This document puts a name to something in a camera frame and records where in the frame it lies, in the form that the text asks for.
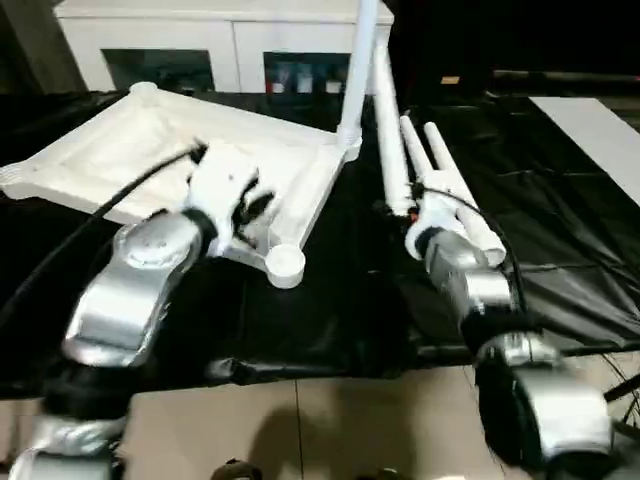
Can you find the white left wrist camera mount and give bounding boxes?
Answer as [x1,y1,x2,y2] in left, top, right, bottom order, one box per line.
[181,143,262,257]

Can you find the black robot foot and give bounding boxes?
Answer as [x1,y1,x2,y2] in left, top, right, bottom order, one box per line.
[209,458,264,480]

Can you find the black metal stand frame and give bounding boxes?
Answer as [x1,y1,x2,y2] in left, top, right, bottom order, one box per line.
[602,377,640,402]

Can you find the white cabinet with glass doors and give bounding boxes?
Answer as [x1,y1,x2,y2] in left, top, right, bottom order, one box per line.
[53,0,396,96]

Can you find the white plastic table leg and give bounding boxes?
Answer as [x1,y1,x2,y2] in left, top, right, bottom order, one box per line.
[399,115,442,190]
[423,123,510,267]
[372,42,415,217]
[336,0,382,162]

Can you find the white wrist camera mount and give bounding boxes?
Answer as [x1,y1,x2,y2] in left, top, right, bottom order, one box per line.
[181,143,262,257]
[403,168,470,260]

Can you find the black work mat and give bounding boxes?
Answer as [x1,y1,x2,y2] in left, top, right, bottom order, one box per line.
[0,88,640,401]

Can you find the black metal rail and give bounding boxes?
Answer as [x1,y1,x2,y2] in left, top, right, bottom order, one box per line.
[492,69,640,87]

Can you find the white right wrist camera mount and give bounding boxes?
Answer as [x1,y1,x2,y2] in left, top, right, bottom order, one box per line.
[403,168,470,260]

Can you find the white flat board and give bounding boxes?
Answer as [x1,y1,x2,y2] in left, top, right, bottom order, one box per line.
[528,96,640,205]

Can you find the white plastic table top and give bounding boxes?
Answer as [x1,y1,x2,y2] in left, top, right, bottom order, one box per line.
[0,81,362,291]

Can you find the black floor cables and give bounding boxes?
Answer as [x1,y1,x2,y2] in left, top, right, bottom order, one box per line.
[598,349,640,437]

